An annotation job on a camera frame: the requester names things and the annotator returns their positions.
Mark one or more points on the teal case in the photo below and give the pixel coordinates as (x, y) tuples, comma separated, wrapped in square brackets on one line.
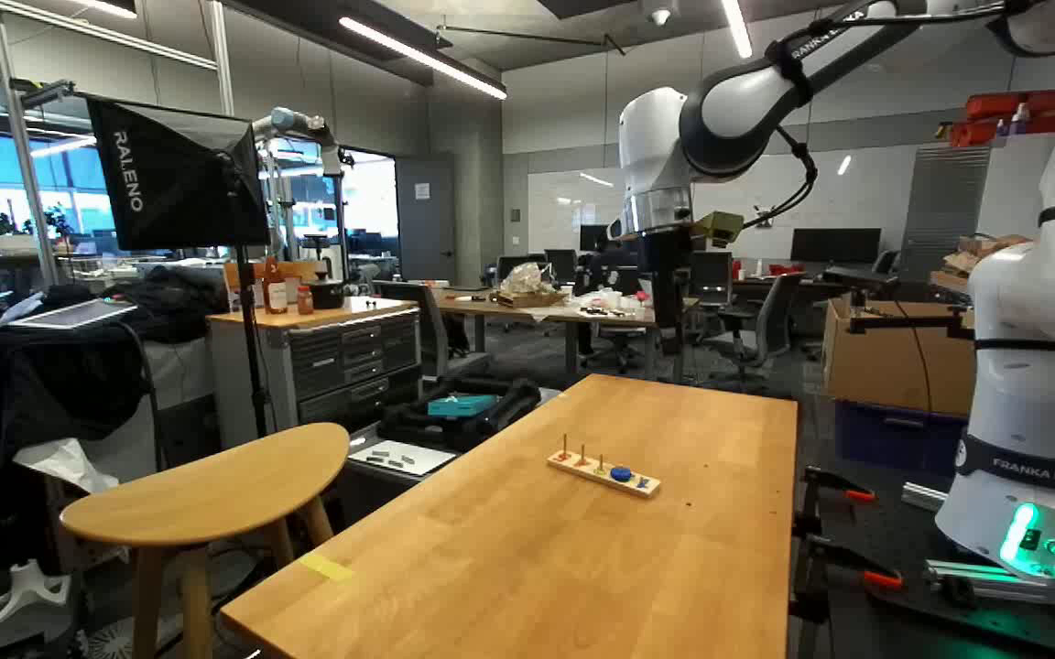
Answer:
[(459, 404)]

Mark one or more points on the orange handled clamp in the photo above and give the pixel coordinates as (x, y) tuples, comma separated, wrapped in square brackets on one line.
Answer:
[(833, 482), (821, 558)]

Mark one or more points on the blue storage bin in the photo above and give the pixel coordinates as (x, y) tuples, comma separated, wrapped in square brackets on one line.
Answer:
[(898, 437)]

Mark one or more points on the black softbox light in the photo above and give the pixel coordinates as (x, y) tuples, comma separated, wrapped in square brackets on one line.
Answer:
[(177, 178)]

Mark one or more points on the round wooden stool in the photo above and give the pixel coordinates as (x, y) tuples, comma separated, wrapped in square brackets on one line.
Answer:
[(177, 514)]

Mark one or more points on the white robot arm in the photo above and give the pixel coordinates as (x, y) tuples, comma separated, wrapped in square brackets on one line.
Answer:
[(1003, 499)]

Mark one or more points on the grey drawer cabinet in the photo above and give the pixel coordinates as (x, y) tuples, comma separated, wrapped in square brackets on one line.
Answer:
[(343, 364)]

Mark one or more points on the cardboard box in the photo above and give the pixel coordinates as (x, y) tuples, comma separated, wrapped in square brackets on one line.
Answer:
[(894, 353)]

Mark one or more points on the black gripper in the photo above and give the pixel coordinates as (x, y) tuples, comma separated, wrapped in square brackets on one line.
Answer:
[(667, 265)]

